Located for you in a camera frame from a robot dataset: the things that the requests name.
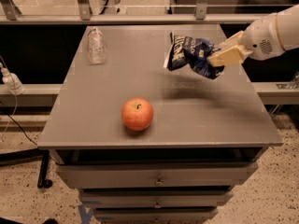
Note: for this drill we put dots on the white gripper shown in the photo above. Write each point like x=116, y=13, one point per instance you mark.
x=261, y=38

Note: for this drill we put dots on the blue chip bag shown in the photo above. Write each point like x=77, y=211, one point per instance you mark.
x=192, y=51

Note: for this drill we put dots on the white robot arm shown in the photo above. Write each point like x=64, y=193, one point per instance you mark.
x=288, y=28

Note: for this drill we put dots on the red apple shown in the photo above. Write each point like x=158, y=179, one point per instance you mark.
x=137, y=114

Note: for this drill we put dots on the grey drawer cabinet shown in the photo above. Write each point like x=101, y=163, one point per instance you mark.
x=195, y=120

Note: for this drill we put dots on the top grey drawer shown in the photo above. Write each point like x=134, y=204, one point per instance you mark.
x=156, y=175

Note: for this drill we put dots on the grey drawer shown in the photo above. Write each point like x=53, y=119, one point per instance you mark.
x=156, y=175
x=156, y=199
x=155, y=215

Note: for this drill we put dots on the clear plastic water bottle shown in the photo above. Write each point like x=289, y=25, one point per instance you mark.
x=96, y=46

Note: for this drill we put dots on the middle grey drawer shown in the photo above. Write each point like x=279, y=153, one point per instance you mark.
x=156, y=199

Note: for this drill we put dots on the metal guard railing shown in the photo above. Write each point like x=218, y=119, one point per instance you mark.
x=138, y=11

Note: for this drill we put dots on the bottom grey drawer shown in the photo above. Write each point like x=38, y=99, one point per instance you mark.
x=155, y=215

